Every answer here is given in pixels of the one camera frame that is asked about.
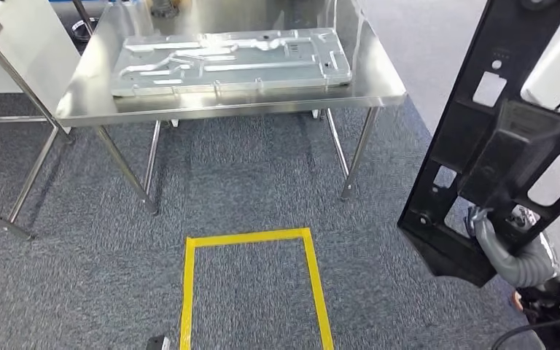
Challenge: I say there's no white cabinet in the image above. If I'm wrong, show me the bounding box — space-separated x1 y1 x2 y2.
0 0 83 133

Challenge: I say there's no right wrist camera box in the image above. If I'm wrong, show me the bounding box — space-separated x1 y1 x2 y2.
514 284 560 339

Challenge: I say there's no white display pedestal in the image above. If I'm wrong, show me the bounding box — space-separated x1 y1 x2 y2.
520 8 560 113

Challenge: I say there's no stainless steel workbench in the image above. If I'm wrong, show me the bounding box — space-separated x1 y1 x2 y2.
53 0 408 216

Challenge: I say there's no black plastic panel part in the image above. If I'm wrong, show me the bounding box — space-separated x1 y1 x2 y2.
397 0 560 289

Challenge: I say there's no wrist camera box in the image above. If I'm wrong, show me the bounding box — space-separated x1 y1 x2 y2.
514 284 560 339
145 334 171 350

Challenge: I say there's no aluminium jig plate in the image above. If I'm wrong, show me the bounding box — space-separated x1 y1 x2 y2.
109 27 354 99

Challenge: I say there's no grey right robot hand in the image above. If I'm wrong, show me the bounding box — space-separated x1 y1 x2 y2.
463 206 509 273

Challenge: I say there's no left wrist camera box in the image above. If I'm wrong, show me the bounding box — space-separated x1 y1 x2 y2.
145 334 171 350

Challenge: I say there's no silver stanchion post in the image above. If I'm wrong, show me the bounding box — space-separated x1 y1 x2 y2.
69 0 101 44

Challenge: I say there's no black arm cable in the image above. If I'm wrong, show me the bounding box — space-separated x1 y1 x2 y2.
490 314 560 350

